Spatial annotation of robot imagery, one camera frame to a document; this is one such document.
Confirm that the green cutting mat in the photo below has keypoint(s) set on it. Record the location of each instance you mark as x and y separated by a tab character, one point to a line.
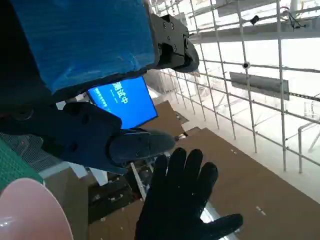
10	162

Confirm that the bare left robot hand, blue tape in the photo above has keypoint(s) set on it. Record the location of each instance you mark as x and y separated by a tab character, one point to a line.
82	37

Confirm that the right robot hand, black glove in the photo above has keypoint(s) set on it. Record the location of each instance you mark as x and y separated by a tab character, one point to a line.
175	200

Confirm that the brown cardboard box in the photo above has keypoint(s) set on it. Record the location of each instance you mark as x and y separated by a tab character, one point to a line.
67	200
250	180
165	117

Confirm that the grey metal plate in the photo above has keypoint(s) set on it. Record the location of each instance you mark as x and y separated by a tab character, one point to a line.
260	85

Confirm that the pink bowl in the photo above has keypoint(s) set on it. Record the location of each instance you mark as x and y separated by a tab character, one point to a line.
30	212

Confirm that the blue screen monitor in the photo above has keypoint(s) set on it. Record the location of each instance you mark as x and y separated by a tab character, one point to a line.
132	100

